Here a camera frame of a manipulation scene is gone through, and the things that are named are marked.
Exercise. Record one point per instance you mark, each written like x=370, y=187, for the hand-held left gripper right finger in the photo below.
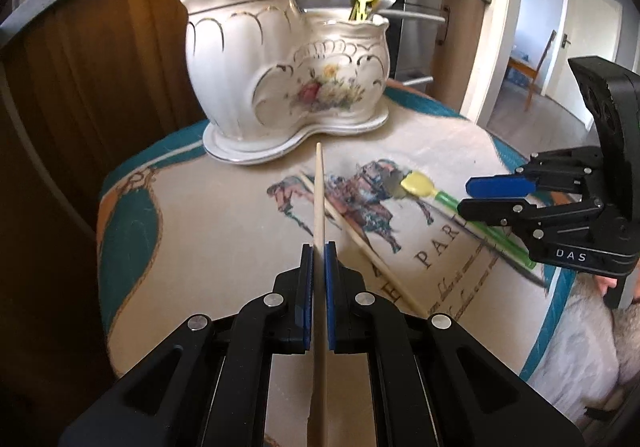
x=331, y=287

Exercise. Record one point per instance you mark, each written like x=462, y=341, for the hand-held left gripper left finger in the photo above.
x=307, y=287

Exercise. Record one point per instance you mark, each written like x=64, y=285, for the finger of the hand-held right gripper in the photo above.
x=495, y=212
x=500, y=186

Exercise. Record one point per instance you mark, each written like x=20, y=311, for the yellow green plastic spoon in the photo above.
x=417, y=184

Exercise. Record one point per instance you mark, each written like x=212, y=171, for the white ceramic utensil holder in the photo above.
x=225, y=77

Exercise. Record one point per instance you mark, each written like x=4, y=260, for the person's right hand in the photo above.
x=607, y=284

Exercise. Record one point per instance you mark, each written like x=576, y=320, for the wooden chair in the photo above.
x=545, y=57

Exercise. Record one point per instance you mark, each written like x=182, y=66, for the printed cloth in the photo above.
x=200, y=237

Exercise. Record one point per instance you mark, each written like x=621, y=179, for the white door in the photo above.
x=590, y=17

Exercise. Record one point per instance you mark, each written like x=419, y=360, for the narrow wooden cabinet panel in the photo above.
x=460, y=52

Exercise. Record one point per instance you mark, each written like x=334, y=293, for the white fleece clothing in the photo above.
x=575, y=352

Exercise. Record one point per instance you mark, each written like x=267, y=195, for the stainless steel oven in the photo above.
x=420, y=32

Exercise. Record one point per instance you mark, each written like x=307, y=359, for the wooden kitchen cabinet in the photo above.
x=100, y=37

